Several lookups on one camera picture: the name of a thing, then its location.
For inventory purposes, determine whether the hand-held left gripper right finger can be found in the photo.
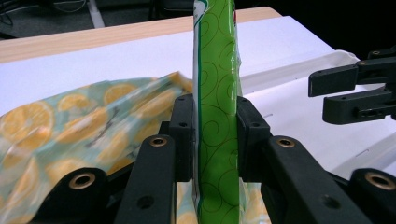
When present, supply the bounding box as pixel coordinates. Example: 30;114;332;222
236;96;372;224

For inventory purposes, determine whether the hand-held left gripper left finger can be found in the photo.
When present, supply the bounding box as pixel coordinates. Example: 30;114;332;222
115;94;195;224

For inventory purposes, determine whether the white plastic tray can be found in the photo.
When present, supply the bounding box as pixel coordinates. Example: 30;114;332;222
241;49;396;181

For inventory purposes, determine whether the lemon print drawstring bag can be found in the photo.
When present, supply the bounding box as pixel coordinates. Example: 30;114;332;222
0;71;272;224

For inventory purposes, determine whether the green snack packet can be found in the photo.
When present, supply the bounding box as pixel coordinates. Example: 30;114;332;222
191;0;245;224

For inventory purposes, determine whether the white table sheet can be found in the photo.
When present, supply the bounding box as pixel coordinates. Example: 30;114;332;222
0;15;337;118

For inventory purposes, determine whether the white desk leg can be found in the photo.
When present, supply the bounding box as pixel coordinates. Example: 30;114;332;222
87;0;106;29

